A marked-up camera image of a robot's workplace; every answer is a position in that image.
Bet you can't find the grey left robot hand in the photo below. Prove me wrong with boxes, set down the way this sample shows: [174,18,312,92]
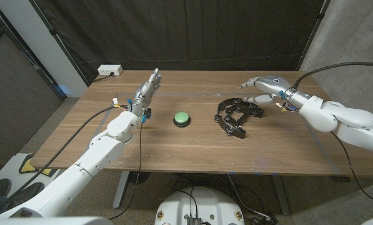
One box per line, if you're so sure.
[130,67,162,117]

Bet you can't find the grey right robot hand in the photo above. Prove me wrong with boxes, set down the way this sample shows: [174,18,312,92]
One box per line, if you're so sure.
[238,74,295,106]

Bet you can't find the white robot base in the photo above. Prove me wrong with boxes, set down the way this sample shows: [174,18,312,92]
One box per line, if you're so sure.
[154,186,246,225]

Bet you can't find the green push button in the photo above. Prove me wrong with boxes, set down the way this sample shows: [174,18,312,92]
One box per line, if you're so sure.
[172,111,192,128]

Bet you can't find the white power strip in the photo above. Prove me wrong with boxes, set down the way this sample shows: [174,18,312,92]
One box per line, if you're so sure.
[97,64,124,76]

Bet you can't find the black backdrop stand pole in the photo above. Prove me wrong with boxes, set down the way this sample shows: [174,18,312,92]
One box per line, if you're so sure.
[295,0,331,71]
[28,0,90,87]

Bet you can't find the black backdrop curtain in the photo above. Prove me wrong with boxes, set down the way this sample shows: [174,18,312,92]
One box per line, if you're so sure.
[29,0,326,85]

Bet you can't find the black round stand base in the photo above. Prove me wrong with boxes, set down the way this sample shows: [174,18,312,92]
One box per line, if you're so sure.
[128,171,151,185]

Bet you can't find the grey table leg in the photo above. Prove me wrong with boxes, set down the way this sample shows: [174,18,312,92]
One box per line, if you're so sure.
[112,171,131,209]
[271,174,292,216]

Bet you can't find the white floor mat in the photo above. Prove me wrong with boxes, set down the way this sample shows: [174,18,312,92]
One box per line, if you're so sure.
[0,152,62,201]

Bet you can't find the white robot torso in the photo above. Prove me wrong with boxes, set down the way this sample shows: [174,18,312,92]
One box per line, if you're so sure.
[0,215,373,225]

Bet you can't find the black power strip cord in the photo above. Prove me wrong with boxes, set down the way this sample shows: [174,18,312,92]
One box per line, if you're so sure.
[94,72,115,83]

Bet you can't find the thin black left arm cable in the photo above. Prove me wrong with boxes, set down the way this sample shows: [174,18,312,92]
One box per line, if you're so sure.
[109,121,144,220]

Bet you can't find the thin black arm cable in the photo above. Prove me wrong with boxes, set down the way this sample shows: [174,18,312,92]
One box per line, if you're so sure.
[329,131,373,204]
[109,121,144,220]

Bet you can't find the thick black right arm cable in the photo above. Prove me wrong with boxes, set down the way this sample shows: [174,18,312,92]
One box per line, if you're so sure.
[294,61,373,90]

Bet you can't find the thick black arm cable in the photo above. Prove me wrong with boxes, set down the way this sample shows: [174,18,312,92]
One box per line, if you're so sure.
[4,106,124,201]
[294,61,373,90]

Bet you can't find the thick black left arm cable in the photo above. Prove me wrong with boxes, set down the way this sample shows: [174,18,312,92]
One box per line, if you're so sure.
[4,106,124,201]

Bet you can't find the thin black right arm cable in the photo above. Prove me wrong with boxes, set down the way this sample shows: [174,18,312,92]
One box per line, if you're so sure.
[329,131,373,204]

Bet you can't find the white floor cable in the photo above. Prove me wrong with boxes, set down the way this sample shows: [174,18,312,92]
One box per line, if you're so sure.
[226,174,271,219]

